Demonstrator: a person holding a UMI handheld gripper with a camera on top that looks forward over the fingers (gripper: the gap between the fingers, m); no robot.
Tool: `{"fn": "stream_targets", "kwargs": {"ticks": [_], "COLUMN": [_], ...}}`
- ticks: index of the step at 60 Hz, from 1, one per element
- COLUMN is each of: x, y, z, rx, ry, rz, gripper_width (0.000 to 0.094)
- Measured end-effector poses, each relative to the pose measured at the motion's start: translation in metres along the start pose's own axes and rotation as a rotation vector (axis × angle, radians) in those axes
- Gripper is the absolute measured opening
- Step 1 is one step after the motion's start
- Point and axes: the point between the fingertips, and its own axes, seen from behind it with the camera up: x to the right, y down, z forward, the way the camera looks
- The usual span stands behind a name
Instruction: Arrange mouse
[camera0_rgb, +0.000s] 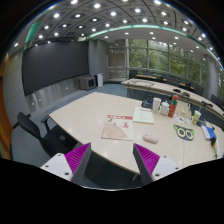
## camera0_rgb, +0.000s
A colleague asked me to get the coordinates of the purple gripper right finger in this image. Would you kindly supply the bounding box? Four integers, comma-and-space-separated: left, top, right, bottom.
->
132, 143, 181, 185

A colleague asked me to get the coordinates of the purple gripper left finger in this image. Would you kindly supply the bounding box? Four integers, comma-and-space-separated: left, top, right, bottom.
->
40, 142, 92, 186

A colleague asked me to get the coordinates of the pink computer mouse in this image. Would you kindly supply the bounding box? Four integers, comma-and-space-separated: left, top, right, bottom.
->
143, 134, 159, 144

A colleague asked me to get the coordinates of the black office chair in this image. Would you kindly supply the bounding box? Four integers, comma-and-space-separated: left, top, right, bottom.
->
16, 112, 78, 157

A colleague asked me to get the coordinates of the red and white magazine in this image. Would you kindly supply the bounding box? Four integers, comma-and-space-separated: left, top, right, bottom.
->
101, 115, 134, 141

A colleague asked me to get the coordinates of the white paper booklet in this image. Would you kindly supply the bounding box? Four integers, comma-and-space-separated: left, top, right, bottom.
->
133, 107, 154, 124

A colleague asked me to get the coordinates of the white jug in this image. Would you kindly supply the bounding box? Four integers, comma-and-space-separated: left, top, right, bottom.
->
160, 101, 169, 115

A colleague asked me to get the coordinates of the white green paper cup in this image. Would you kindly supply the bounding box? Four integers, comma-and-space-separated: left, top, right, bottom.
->
192, 110, 201, 125

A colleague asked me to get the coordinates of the blue white book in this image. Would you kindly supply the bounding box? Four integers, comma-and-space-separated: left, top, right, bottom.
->
202, 126, 215, 140

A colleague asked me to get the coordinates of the orange red bottle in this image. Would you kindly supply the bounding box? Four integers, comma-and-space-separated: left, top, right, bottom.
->
168, 95, 179, 118

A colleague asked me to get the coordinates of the long curved conference desk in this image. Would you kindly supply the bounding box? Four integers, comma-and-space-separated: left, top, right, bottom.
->
122, 79, 224, 120

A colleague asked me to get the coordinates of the grey cabinet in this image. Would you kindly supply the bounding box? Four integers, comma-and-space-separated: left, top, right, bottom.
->
79, 77, 96, 90

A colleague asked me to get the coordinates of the white box unit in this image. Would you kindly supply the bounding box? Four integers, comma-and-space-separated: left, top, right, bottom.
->
94, 73, 103, 87

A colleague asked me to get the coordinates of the large dark projection screen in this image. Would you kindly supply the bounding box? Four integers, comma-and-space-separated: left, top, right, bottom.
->
22, 42, 89, 95

